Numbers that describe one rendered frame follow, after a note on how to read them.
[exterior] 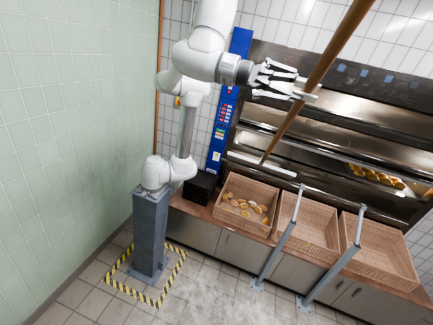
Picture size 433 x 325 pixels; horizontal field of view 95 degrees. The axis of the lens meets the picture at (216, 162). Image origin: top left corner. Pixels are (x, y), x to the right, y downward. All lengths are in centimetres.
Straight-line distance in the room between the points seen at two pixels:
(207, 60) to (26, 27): 94
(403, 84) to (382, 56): 26
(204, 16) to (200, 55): 11
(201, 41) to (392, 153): 189
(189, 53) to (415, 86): 174
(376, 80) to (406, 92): 22
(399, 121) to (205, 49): 176
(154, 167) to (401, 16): 189
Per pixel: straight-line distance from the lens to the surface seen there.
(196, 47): 65
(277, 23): 189
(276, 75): 65
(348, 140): 207
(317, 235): 236
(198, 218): 199
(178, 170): 142
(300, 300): 257
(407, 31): 202
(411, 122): 217
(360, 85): 197
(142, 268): 223
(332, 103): 195
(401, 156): 225
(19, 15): 136
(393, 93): 205
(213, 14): 69
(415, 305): 258
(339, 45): 51
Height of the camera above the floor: 202
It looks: 31 degrees down
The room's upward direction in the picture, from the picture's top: 13 degrees clockwise
